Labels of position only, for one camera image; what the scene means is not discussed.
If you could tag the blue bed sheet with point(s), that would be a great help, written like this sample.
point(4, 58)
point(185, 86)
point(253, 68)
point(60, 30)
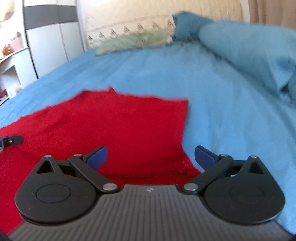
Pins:
point(229, 112)

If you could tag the white shelf unit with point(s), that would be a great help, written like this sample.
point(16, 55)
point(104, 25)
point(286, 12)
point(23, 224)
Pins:
point(17, 69)

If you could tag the blue rolled duvet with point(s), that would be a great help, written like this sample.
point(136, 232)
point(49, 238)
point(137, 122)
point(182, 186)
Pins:
point(267, 53)

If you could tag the white patterned pillow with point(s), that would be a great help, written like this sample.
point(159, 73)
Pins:
point(99, 30)

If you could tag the dark teal pillow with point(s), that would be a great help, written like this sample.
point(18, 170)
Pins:
point(188, 26)

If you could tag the white grey wardrobe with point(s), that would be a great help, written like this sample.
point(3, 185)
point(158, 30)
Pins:
point(53, 33)

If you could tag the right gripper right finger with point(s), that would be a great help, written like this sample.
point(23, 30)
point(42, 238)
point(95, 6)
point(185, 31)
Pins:
point(237, 191)

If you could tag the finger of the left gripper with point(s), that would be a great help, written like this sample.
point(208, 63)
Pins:
point(10, 141)

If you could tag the beige curtain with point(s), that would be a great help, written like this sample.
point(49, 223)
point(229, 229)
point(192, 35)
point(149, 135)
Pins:
point(273, 12)

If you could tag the red knit garment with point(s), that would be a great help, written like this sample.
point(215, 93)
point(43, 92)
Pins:
point(143, 137)

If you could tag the pale green pillow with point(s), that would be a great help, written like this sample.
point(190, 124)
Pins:
point(148, 39)

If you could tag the beige headboard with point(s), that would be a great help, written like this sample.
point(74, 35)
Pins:
point(107, 12)

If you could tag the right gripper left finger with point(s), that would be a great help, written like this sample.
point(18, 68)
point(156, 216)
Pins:
point(59, 191)

